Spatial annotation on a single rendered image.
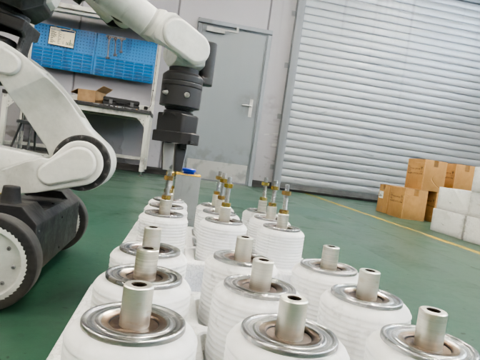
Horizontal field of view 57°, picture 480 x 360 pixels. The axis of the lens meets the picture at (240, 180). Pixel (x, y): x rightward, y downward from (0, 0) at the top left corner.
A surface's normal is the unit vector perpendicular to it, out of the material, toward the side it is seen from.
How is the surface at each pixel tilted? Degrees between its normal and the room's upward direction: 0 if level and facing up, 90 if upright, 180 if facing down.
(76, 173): 90
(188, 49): 90
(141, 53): 90
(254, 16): 90
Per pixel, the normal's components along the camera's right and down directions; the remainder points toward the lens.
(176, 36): 0.48, 0.11
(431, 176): 0.18, 0.07
